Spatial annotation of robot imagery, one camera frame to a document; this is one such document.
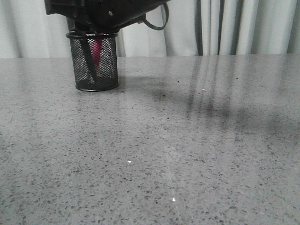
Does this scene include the grey orange scissors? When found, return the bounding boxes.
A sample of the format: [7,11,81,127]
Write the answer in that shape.
[75,22,97,84]

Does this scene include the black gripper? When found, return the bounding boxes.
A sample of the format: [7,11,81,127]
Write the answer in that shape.
[45,0,169,33]

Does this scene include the black cable loop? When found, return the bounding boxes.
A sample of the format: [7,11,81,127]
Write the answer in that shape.
[142,2,170,31]

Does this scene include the pink highlighter pen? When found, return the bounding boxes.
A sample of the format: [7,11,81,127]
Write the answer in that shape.
[92,38,103,68]

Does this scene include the white curtain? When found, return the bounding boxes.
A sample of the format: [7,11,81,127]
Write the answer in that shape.
[0,0,300,58]

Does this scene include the black mesh pen bin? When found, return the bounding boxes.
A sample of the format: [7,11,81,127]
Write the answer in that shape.
[66,32,119,92]

